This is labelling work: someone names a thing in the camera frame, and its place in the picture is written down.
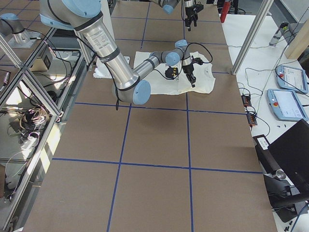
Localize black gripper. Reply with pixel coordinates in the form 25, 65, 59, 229
184, 1, 204, 31
182, 59, 196, 87

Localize cream long-sleeve cat shirt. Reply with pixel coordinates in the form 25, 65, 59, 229
144, 58, 215, 95

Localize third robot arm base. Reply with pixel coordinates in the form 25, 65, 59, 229
0, 13, 40, 49

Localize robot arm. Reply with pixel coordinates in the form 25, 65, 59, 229
151, 0, 204, 31
40, 0, 196, 105

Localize red fire extinguisher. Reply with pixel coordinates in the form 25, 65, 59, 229
220, 0, 231, 23

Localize upper orange adapter box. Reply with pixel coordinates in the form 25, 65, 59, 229
241, 95, 252, 107

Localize orange adapter box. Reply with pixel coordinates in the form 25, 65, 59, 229
246, 112, 257, 127
241, 95, 252, 107

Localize lower orange adapter box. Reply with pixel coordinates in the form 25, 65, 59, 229
246, 112, 257, 127

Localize handheld scanner on stand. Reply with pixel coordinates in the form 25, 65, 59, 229
269, 21, 289, 46

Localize lower teach pendant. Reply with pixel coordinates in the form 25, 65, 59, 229
267, 89, 309, 121

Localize teach pendant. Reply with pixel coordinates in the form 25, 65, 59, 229
275, 65, 309, 94
267, 89, 309, 121

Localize upper teach pendant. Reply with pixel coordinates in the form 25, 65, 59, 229
275, 65, 309, 94

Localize aluminium frame post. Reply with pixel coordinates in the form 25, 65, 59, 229
231, 0, 274, 75

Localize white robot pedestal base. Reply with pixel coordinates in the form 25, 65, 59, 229
93, 55, 130, 80

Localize aluminium frame rack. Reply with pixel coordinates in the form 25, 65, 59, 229
0, 29, 94, 232

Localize bundle of cables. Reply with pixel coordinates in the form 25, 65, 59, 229
7, 106, 53, 150

